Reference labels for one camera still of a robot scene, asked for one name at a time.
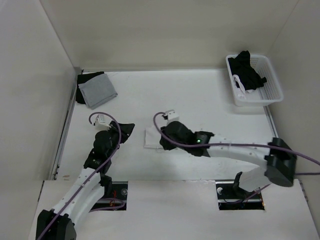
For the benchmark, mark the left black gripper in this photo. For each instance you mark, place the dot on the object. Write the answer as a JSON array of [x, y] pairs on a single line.
[[127, 130]]

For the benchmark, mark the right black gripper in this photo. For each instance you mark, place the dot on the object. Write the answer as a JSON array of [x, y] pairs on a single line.
[[166, 144]]

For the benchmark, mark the white tank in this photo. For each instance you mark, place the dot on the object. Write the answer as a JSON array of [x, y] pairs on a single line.
[[241, 91], [152, 138]]

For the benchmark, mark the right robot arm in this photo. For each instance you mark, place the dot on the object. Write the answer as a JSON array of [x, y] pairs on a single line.
[[275, 163]]

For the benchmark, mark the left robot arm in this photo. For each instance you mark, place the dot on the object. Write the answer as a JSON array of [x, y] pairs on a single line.
[[62, 221]]

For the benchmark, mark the folded grey tank top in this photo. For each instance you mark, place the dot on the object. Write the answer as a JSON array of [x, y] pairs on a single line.
[[97, 91]]

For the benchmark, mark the folded black tank top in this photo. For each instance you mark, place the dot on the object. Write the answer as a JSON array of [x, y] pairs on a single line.
[[81, 79]]

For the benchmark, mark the white tank top in basket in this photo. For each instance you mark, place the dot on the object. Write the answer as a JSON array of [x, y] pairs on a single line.
[[241, 91]]

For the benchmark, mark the crumpled black tank top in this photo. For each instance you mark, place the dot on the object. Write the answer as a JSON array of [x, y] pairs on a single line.
[[248, 77]]

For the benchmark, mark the white plastic basket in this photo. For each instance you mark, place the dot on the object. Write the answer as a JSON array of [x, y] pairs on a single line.
[[270, 93]]

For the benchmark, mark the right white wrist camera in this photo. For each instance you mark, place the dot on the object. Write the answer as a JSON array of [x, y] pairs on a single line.
[[171, 116]]

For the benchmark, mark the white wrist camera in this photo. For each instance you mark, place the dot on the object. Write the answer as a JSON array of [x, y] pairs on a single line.
[[171, 116], [100, 123]]

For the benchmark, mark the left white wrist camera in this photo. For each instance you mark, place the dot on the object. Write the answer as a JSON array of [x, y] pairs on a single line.
[[100, 123]]

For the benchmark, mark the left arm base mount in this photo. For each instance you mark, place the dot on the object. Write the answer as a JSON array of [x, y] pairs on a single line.
[[115, 195]]

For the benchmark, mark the left metal table rail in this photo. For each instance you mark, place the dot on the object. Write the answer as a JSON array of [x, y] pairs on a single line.
[[58, 150]]

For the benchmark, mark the metal table rail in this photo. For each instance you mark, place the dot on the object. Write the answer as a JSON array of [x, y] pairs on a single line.
[[276, 135], [58, 150]]

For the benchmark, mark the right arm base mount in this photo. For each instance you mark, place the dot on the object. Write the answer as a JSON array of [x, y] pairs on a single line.
[[231, 197]]

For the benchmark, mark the right metal table rail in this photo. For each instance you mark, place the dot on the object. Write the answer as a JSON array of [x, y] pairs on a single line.
[[276, 135]]

